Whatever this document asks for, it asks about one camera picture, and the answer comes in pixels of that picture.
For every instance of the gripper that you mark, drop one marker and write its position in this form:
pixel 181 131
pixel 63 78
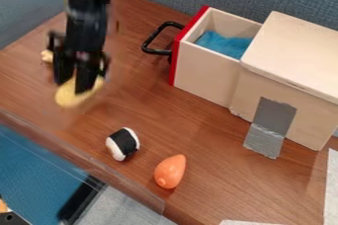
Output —
pixel 86 35

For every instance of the yellow toy corn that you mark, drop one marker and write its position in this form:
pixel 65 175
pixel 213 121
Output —
pixel 70 97

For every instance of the black and white toy sushi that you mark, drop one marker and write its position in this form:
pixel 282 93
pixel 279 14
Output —
pixel 123 143

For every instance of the drawer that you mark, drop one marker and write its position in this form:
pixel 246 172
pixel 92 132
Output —
pixel 207 71

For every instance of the orange toy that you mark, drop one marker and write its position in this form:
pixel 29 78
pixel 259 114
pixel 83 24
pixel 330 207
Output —
pixel 170 171

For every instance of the blue cloth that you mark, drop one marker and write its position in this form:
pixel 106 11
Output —
pixel 224 44

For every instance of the gray tape strip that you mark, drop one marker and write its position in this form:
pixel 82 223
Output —
pixel 270 127

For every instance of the cabinet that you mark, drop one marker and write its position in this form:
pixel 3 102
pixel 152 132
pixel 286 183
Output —
pixel 290 67

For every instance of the white paper strip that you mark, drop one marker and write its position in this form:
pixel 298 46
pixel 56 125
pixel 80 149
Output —
pixel 332 186

